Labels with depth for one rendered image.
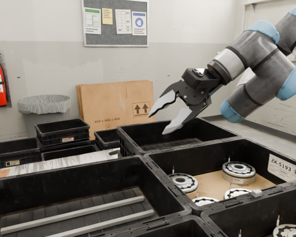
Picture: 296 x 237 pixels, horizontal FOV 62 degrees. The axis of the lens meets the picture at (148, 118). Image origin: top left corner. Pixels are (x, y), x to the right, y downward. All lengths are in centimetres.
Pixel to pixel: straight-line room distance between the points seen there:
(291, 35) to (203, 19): 324
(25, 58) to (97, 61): 85
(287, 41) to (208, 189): 57
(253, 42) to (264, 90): 12
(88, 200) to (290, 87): 59
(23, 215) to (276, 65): 72
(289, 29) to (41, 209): 94
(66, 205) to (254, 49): 62
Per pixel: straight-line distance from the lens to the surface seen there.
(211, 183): 83
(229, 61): 63
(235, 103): 71
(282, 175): 86
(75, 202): 75
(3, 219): 76
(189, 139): 117
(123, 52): 351
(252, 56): 65
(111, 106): 332
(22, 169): 131
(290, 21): 101
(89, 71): 339
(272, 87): 66
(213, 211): 53
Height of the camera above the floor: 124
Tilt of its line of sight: 16 degrees down
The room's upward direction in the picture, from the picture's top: straight up
